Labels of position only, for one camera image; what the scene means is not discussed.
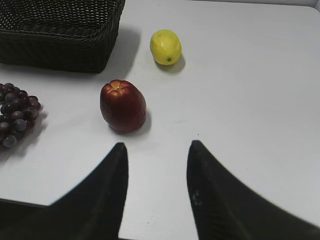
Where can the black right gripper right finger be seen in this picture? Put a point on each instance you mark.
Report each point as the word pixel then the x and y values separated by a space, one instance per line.
pixel 224 208

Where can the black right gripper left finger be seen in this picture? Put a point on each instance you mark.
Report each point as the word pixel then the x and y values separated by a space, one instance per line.
pixel 93 210

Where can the black woven basket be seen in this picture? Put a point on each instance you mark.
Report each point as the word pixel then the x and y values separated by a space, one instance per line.
pixel 64 35

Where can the red apple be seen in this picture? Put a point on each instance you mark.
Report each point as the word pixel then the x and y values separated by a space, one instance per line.
pixel 123 106

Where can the purple grape bunch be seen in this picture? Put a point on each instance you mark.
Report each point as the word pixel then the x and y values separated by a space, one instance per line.
pixel 18 114

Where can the yellow lemon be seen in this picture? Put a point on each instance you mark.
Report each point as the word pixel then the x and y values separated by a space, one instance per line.
pixel 165 47

